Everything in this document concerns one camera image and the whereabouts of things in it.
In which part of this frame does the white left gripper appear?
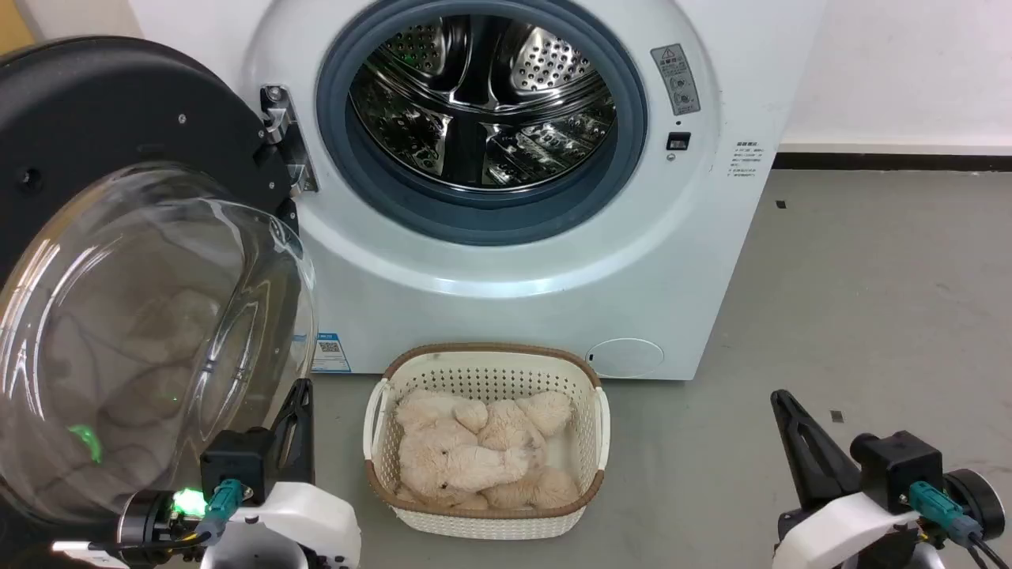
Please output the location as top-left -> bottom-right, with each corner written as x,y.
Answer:
202,379 -> 363,569

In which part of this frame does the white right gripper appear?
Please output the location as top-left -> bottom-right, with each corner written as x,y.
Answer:
771,389 -> 923,569

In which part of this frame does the white front-load washing machine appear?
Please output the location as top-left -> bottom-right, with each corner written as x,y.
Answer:
126,0 -> 827,382

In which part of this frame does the metal door hinge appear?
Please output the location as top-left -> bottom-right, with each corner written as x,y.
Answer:
259,85 -> 319,195

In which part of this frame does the black round glass washer door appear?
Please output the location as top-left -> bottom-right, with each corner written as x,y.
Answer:
0,36 -> 317,529

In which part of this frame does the blue white energy label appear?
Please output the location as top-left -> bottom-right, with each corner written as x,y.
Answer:
311,332 -> 352,374

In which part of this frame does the beige plush toy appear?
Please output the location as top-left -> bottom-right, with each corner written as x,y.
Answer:
394,389 -> 583,511

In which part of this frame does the white brown-rimmed laundry basket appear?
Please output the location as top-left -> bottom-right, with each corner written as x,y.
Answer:
362,342 -> 611,541

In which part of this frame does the round white filter cover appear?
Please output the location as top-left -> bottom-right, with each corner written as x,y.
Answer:
586,338 -> 665,379

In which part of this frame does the black baseboard strip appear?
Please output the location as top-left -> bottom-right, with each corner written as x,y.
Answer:
771,152 -> 1012,172

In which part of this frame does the small printed text label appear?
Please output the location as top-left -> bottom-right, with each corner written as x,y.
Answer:
727,141 -> 765,179

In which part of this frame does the steel perforated washer drum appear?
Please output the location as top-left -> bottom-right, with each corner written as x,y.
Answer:
348,14 -> 617,191

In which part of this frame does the grey warning sticker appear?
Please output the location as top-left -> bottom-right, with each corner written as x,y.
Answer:
651,43 -> 702,117

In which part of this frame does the tan wooden board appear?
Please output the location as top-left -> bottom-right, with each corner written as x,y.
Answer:
0,0 -> 37,57

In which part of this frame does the left black cable teal plug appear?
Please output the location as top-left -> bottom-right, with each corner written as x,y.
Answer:
85,478 -> 244,554

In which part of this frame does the black cable teal plug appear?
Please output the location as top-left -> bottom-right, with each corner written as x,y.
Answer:
908,480 -> 1012,569
85,478 -> 244,554

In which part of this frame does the right black cable teal plug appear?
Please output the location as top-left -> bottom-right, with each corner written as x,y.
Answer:
908,480 -> 1012,569

